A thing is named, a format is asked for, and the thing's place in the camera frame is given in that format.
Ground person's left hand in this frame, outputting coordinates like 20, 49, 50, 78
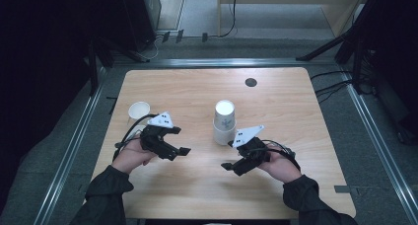
111, 137, 159, 175

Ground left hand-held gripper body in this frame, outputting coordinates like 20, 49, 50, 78
139, 112, 174, 160

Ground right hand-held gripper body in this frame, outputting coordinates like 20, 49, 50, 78
232, 124, 272, 177

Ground metal floor rail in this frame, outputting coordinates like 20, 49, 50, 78
33, 66, 106, 225
111, 57, 336, 68
341, 66, 418, 225

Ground black tripod stand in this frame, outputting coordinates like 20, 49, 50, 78
295, 0, 418, 95

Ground white floor cable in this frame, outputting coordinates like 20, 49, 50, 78
141, 36, 166, 60

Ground black hanging cable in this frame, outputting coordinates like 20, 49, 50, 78
219, 0, 239, 38

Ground black metal stand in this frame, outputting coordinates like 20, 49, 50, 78
87, 37, 151, 96

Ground black cabinet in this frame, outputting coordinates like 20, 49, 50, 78
119, 0, 162, 51

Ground person's right hand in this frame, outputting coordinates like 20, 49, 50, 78
257, 144, 303, 185

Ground light wooden furniture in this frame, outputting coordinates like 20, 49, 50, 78
216, 0, 374, 38

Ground black floor cables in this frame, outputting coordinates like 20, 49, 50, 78
310, 70, 353, 105

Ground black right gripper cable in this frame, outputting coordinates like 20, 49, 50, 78
262, 139, 302, 172

